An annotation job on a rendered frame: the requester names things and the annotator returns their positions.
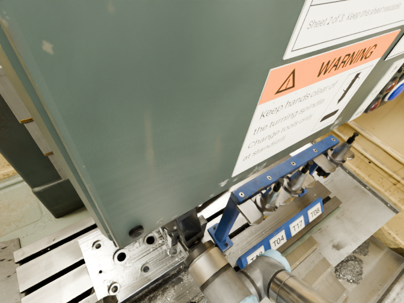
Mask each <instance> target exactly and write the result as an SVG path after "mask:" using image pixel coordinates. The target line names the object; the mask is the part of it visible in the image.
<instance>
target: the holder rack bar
mask: <svg viewBox="0 0 404 303"><path fill-rule="evenodd" d="M339 142H340V140H338V139H337V138H336V137H334V136H333V135H331V134H330V135H329V136H327V137H325V138H324V139H322V140H320V141H318V142H317V143H315V144H313V145H311V146H309V147H308V148H306V149H305V150H303V151H301V152H299V153H297V154H296V155H294V156H292V157H290V158H289V159H287V160H285V161H284V162H282V163H280V164H278V165H277V166H275V167H273V168H271V169H270V170H268V171H266V172H264V173H263V174H261V175H259V176H257V177H256V178H254V179H252V180H250V181H249V182H247V183H245V184H244V185H242V186H240V187H238V188H236V189H235V190H233V191H232V192H231V194H230V198H231V199H232V200H233V201H234V202H235V204H236V205H238V204H240V203H242V202H244V201H245V200H247V199H249V198H253V197H255V196H256V195H257V194H259V193H261V191H264V190H265V188H266V187H268V186H269V185H271V184H273V183H274V182H276V181H278V179H279V178H285V177H287V175H290V173H291V172H292V171H294V170H296V169H297V168H299V167H300V166H302V167H303V166H304V165H306V164H307V161H308V160H311V161H312V159H313V158H315V157H316V156H318V155H320V154H321V153H322V154H324V153H326V152H327V151H328V150H330V149H332V147H333V146H334V145H336V144H338V143H339Z"/></svg>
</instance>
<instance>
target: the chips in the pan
mask: <svg viewBox="0 0 404 303"><path fill-rule="evenodd" d="M369 245H373V244H372V243H370V242H369V241H368V240H365V241H364V242H363V243H362V244H361V245H360V246H358V247H357V248H356V249H355V250H353V251H352V253H353V254H358V255H360V256H365V257H366V256H367V255H368V254H367V253H369V251H368V249H369ZM368 256H369V255H368ZM334 269H335V271H334V273H335V277H336V278H337V279H338V280H343V281H347V282H348V284H350V283H351V284H354V285H357V284H359V283H360V281H361V280H362V279H363V277H362V275H363V261H362V260H361V259H359V258H358V257H356V256H355V255H354V256H353V255H351V256H348V257H345V258H344V259H343V260H342V261H341V262H340V263H338V264H337V265H336V266H335V267H334Z"/></svg>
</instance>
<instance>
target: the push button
mask: <svg viewBox="0 0 404 303"><path fill-rule="evenodd" d="M403 90H404V82H403V83H402V84H400V85H399V86H398V87H397V88H396V89H395V90H394V91H393V92H392V93H391V94H390V96H389V97H388V99H387V100H389V101H392V100H393V99H395V98H396V97H397V96H398V95H400V94H401V93H402V91H403Z"/></svg>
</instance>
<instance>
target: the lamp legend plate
mask: <svg viewBox="0 0 404 303"><path fill-rule="evenodd" d="M403 63H404V58H403V59H401V60H398V61H396V62H394V63H393V65H392V66H391V67H390V68H389V69H388V71H387V72H386V74H384V76H383V77H382V79H381V80H380V81H379V82H378V83H377V85H376V86H375V87H374V89H373V90H372V91H371V92H370V94H369V95H368V96H367V97H366V99H365V100H364V101H363V103H362V104H361V105H360V106H359V108H358V109H357V110H356V111H355V112H354V114H353V115H352V116H351V118H350V119H349V120H348V121H347V122H350V121H351V120H353V119H355V118H357V117H359V116H360V115H361V114H362V113H363V111H364V110H365V109H366V107H368V105H369V104H370V103H371V102H372V100H373V99H374V98H375V97H376V96H377V94H378V93H379V92H380V91H381V90H382V89H383V87H384V86H385V84H386V83H387V82H388V81H389V80H390V79H391V77H392V76H393V75H394V74H395V72H397V70H398V69H399V68H400V66H401V65H402V64H403Z"/></svg>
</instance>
